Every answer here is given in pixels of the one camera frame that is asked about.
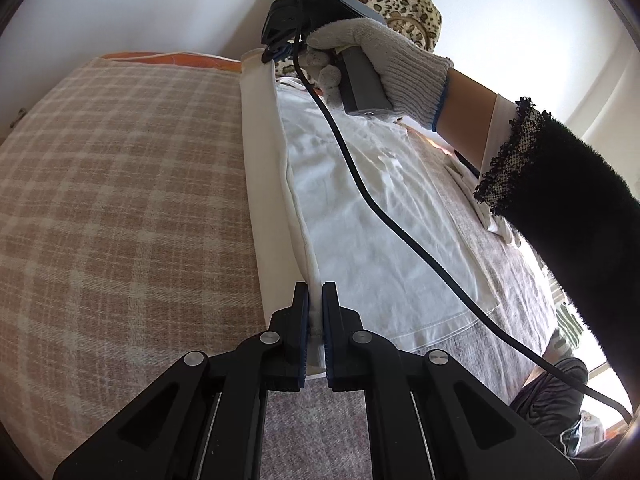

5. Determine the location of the dark grey clothing pile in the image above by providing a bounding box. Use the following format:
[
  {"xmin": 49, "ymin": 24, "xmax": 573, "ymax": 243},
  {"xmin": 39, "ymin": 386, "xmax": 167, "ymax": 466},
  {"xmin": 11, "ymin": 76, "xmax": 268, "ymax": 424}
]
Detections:
[{"xmin": 510, "ymin": 373, "xmax": 620, "ymax": 460}]

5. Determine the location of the right forearm black fuzzy sleeve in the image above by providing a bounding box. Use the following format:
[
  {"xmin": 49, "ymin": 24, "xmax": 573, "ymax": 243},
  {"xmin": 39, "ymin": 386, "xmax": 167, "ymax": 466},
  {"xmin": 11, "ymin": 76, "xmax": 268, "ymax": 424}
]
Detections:
[{"xmin": 432, "ymin": 66, "xmax": 640, "ymax": 401}]

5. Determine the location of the black cable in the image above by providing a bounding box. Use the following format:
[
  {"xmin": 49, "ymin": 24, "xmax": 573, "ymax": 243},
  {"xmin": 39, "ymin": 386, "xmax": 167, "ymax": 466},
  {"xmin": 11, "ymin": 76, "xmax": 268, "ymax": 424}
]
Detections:
[{"xmin": 292, "ymin": 0, "xmax": 634, "ymax": 424}]

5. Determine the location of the pink plaid bed blanket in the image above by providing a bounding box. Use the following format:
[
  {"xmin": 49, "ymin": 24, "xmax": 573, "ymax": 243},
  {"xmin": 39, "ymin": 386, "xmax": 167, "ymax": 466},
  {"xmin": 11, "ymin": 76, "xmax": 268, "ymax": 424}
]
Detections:
[{"xmin": 1, "ymin": 58, "xmax": 555, "ymax": 479}]

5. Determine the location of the orange patterned bed sheet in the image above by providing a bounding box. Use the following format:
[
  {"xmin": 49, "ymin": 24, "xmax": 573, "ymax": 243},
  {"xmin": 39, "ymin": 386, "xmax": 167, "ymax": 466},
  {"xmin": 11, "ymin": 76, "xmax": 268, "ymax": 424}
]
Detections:
[{"xmin": 102, "ymin": 51, "xmax": 242, "ymax": 74}]

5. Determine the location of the white tank top garment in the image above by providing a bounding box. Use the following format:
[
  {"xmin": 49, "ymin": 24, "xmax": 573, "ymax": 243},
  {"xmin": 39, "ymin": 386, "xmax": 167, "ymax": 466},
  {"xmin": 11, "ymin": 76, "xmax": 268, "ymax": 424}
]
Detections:
[{"xmin": 240, "ymin": 50, "xmax": 504, "ymax": 380}]

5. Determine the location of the right hand grey knit glove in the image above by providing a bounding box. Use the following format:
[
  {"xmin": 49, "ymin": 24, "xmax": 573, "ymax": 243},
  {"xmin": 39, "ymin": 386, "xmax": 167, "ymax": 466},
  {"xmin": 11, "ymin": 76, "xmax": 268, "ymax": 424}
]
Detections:
[{"xmin": 307, "ymin": 18, "xmax": 454, "ymax": 129}]

